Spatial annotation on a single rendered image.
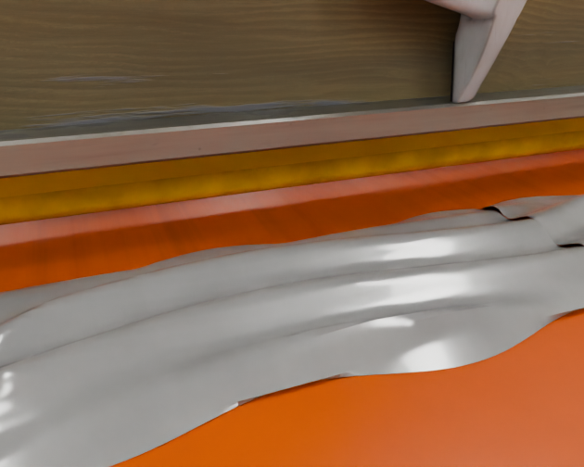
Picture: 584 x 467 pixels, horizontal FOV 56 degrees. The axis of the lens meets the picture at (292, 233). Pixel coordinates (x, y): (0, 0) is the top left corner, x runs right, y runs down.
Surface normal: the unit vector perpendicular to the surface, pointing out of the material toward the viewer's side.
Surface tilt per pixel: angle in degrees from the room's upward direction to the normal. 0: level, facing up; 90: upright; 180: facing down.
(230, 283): 26
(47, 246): 0
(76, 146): 90
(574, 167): 0
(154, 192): 90
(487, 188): 0
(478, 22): 90
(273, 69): 90
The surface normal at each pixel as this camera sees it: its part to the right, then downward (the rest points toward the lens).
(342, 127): 0.37, 0.41
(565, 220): 0.33, -0.54
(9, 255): 0.02, -0.90
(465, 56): -0.93, 0.15
